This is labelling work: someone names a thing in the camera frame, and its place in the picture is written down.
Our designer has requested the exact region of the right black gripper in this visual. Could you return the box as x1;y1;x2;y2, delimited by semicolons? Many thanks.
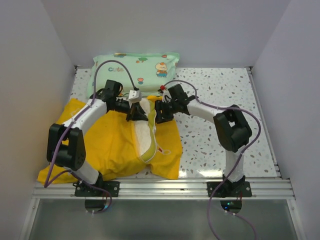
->
151;99;179;124

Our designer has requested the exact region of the cream yellow-edged pillow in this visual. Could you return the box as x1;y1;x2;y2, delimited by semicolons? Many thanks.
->
133;98;157;164

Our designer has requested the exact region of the yellow pillowcase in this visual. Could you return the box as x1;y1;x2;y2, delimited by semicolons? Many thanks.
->
37;96;183;185

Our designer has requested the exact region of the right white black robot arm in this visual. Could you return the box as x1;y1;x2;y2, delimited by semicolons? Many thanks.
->
154;84;253;198

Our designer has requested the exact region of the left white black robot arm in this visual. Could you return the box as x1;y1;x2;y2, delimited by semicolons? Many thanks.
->
44;80;148;197

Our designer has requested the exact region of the green cartoon bear pillow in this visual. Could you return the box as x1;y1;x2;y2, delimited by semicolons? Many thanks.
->
87;52;180;97

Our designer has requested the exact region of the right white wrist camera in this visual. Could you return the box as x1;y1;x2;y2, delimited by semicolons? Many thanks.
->
158;85;172;103

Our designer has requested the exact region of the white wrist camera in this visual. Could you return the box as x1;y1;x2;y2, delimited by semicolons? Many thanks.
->
128;89;142;104
158;85;172;103

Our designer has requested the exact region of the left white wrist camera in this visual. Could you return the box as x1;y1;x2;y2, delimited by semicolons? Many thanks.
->
128;89;142;104

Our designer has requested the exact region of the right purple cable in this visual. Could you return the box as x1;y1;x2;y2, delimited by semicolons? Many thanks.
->
163;79;262;240

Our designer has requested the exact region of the purple cable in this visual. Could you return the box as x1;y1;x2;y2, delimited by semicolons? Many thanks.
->
43;60;140;213
163;79;262;240

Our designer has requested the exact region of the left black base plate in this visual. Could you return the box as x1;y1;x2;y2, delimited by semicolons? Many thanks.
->
72;181;120;197

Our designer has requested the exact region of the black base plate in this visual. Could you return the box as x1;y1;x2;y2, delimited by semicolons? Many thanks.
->
72;181;120;197
212;181;253;198

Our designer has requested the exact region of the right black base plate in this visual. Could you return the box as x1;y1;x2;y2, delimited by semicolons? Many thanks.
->
212;181;253;198

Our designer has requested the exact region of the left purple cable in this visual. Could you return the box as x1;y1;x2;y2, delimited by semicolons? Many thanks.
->
43;60;140;213

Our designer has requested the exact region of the aluminium mounting rail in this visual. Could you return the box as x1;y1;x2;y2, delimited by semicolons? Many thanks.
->
32;177;295;200

